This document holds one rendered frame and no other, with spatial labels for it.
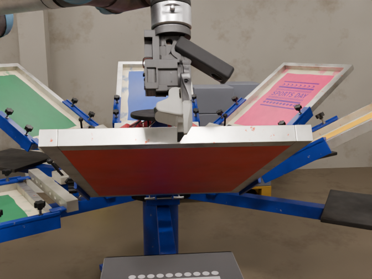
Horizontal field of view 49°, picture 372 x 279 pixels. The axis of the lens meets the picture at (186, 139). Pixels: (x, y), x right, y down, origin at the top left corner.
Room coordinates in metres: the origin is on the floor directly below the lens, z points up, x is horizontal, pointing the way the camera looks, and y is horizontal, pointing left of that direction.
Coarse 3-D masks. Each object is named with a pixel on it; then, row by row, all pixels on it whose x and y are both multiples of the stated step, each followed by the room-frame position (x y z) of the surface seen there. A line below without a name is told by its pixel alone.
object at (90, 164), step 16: (80, 160) 0.95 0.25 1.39; (96, 160) 0.95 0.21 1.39; (112, 160) 0.96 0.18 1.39; (128, 160) 0.97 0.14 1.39; (144, 160) 0.98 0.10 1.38; (160, 160) 0.98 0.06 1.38; (96, 176) 1.13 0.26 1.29; (112, 176) 1.15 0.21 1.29; (128, 176) 1.16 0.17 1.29; (144, 176) 1.17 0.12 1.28; (160, 176) 1.18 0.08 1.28; (96, 192) 1.41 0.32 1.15; (112, 192) 1.42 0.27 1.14; (128, 192) 1.44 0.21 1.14; (144, 192) 1.46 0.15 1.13; (160, 192) 1.47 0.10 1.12
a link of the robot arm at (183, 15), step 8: (152, 8) 0.78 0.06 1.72; (160, 8) 0.76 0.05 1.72; (168, 8) 0.76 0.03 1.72; (176, 8) 0.76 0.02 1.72; (184, 8) 0.77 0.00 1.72; (152, 16) 0.77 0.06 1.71; (160, 16) 0.76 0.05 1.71; (168, 16) 0.75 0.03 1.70; (176, 16) 0.75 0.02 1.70; (184, 16) 0.76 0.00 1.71; (152, 24) 0.77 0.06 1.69; (160, 24) 0.76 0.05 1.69; (168, 24) 0.76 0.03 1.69; (176, 24) 0.76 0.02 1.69; (184, 24) 0.76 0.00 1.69
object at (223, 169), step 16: (176, 160) 0.99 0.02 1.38; (192, 160) 1.00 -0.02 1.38; (208, 160) 1.01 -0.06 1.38; (224, 160) 1.02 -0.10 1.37; (240, 160) 1.03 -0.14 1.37; (256, 160) 1.03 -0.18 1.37; (176, 176) 1.19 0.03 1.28; (192, 176) 1.20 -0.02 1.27; (208, 176) 1.21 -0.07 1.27; (224, 176) 1.23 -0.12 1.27; (240, 176) 1.24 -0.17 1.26; (176, 192) 1.49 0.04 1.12; (192, 192) 1.51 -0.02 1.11
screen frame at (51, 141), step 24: (48, 144) 0.83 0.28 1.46; (72, 144) 0.83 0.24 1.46; (96, 144) 0.83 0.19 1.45; (120, 144) 0.84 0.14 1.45; (144, 144) 0.85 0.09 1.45; (168, 144) 0.85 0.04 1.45; (192, 144) 0.86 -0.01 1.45; (216, 144) 0.87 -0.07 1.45; (240, 144) 0.88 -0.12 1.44; (264, 144) 0.89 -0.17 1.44; (288, 144) 0.90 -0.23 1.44; (72, 168) 1.03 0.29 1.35; (264, 168) 1.14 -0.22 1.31; (216, 192) 1.54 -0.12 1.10
